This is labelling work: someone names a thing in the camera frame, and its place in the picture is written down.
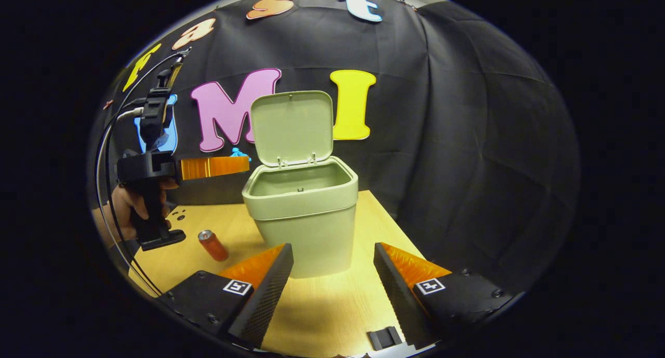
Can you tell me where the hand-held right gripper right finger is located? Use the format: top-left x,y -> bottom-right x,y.
374,242 -> 515,350

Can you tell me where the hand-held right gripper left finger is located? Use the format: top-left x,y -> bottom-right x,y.
158,243 -> 295,350

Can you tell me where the orange pop can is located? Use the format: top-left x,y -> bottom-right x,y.
197,230 -> 229,262

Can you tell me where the pale green desktop garbage bin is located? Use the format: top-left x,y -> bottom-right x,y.
242,90 -> 359,279

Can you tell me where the wooden desktop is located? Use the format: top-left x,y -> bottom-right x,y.
127,190 -> 427,358

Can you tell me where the black backdrop cloth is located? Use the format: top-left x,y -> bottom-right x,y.
91,0 -> 581,296

